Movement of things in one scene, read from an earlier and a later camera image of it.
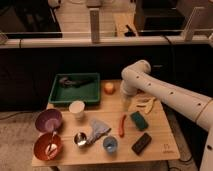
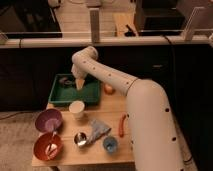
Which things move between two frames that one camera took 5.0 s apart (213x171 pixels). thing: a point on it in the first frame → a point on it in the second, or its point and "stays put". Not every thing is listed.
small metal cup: [80, 139] stays put
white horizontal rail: [108, 43] stays put
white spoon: [51, 149] stays put
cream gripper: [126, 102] → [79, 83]
